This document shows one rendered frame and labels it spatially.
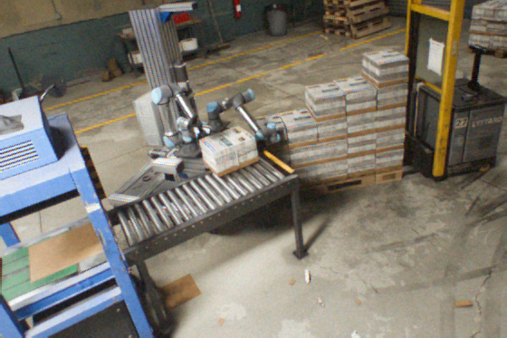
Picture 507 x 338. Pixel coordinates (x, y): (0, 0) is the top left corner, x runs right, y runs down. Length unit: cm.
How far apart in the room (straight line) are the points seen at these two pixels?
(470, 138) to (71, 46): 794
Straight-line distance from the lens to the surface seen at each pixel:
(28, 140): 219
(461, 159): 439
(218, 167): 303
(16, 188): 213
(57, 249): 293
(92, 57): 966
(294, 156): 376
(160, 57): 345
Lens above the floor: 243
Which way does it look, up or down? 28 degrees down
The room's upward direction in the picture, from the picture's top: 9 degrees counter-clockwise
